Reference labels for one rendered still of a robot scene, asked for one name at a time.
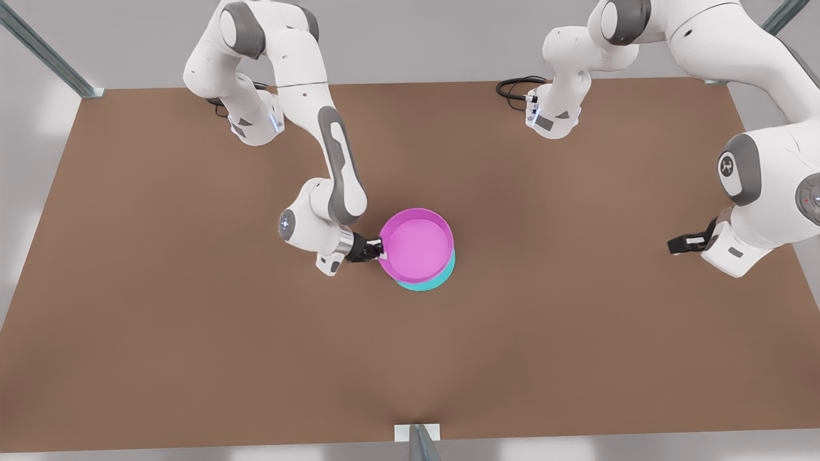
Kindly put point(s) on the blue plate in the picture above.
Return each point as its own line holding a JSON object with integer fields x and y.
{"x": 435, "y": 278}

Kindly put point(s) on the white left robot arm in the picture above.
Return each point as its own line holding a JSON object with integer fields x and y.
{"x": 756, "y": 173}

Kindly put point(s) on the silver frame post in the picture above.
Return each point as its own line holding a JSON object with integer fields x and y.
{"x": 45, "y": 48}
{"x": 419, "y": 442}
{"x": 778, "y": 16}

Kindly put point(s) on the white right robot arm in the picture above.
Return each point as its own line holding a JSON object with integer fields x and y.
{"x": 339, "y": 160}

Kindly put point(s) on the pink plate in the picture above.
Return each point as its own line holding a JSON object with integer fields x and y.
{"x": 416, "y": 246}

